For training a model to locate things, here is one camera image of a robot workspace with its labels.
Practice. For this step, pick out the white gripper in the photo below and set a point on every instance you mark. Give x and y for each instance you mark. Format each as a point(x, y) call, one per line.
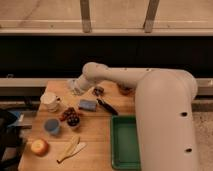
point(80, 85)

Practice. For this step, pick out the white paper cup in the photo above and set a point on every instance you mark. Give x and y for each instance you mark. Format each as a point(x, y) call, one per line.
point(51, 101)

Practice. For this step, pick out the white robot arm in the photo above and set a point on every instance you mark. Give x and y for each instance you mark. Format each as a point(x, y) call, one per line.
point(163, 109)

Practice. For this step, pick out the small cup with grapes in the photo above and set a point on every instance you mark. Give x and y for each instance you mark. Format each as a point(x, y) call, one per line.
point(73, 122)

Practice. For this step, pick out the blue plastic cup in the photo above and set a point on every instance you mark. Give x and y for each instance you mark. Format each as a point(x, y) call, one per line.
point(52, 126)

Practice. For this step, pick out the white plastic container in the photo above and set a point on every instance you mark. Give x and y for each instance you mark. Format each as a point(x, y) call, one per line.
point(71, 85)

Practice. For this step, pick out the small dark round object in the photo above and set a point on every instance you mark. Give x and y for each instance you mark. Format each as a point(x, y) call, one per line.
point(98, 91)

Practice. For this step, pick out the blue sponge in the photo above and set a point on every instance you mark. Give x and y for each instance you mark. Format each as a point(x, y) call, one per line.
point(87, 105)

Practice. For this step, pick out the bunch of dark grapes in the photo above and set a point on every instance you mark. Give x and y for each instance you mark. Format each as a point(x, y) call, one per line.
point(70, 111)

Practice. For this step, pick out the dark red bowl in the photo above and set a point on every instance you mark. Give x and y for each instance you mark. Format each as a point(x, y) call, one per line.
point(124, 90)

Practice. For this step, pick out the yellow banana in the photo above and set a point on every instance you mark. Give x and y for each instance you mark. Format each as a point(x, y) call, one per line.
point(69, 148)

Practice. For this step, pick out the red yellow apple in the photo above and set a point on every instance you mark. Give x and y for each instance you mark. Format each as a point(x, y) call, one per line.
point(39, 147)

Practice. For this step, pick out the green plastic tray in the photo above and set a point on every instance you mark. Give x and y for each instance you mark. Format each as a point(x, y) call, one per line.
point(124, 144)

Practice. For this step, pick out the black chair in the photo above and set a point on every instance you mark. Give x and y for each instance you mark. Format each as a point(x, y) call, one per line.
point(9, 137)

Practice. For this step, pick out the black handled utensil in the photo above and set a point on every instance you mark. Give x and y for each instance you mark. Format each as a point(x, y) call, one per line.
point(106, 106)

